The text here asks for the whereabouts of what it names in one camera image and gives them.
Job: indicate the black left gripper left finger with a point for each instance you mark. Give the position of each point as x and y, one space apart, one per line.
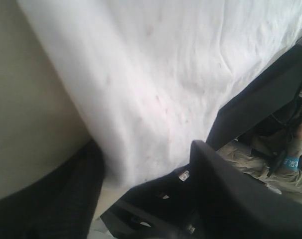
61 205

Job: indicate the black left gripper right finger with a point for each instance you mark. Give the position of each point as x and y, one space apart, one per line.
206 199

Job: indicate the white t-shirt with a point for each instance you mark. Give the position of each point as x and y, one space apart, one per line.
149 76

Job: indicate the dark table edge panel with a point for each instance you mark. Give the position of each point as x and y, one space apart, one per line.
276 86

